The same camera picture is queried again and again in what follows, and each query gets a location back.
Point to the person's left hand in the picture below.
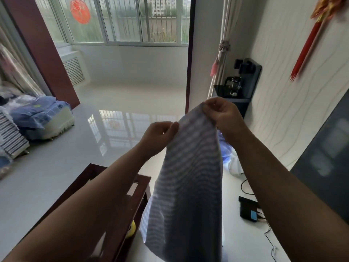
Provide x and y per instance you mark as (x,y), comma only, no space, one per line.
(154,140)

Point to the person's right hand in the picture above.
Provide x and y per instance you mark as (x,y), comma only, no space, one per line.
(230,118)

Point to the person's left thumb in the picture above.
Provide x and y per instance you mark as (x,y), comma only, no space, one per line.
(174,130)

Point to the person's right thumb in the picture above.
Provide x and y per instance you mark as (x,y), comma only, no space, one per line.
(210,113)

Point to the blue white striped cloth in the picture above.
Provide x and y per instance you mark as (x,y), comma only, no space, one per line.
(188,188)

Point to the person's left forearm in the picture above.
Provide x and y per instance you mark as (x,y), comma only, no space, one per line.
(81,212)

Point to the person's right forearm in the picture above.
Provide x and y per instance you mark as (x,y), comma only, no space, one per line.
(283,199)

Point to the glass kettle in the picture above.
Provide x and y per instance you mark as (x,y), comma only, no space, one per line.
(234,85)

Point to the blue water bottle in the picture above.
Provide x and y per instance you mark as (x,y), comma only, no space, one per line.
(225,147)

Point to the black tea water dispenser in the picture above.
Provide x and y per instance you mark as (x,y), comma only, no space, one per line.
(240,84)

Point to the pink tassel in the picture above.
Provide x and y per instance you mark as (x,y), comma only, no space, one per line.
(214,67)

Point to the white plastic bag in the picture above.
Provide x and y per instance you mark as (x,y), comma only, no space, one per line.
(235,165)

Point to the grey curtain tie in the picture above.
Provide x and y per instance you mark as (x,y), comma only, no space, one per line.
(224,47)

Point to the beige curtain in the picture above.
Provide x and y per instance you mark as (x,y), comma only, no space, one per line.
(225,38)

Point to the dark red wooden table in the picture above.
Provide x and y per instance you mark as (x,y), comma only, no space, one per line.
(128,204)

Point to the black box with blue label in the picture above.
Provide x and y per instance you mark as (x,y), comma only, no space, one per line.
(248,210)

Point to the yellow round object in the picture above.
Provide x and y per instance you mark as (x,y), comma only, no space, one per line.
(132,229)

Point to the white radiator cover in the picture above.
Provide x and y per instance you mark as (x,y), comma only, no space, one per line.
(73,69)

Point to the black television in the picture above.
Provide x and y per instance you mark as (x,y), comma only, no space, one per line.
(324,150)

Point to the white framed window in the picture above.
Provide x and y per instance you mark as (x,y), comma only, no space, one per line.
(122,20)

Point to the red hanging knot decoration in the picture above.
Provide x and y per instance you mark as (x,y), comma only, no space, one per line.
(313,32)

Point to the blue folded bedding pile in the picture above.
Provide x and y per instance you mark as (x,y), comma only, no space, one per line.
(41,114)

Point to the round red window decoration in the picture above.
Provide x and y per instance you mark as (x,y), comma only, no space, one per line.
(80,10)

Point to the striped folded cushion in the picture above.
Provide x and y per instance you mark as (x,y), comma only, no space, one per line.
(11,136)

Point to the patterned sheer curtain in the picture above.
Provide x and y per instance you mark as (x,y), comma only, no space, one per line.
(15,68)

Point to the dark red wooden door frame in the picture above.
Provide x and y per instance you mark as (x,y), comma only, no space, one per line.
(43,49)

